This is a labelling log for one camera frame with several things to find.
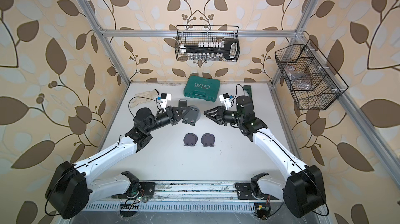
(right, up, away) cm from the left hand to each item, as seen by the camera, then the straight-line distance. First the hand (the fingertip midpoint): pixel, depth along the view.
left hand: (187, 108), depth 67 cm
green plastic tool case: (+5, +12, +45) cm, 47 cm away
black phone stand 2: (+3, -3, +2) cm, 5 cm away
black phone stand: (-7, +1, +33) cm, 33 cm away
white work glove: (-19, +5, -1) cm, 19 cm away
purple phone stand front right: (+9, -20, +24) cm, 33 cm away
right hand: (+8, -3, +5) cm, 10 cm away
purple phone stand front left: (-1, -20, +24) cm, 31 cm away
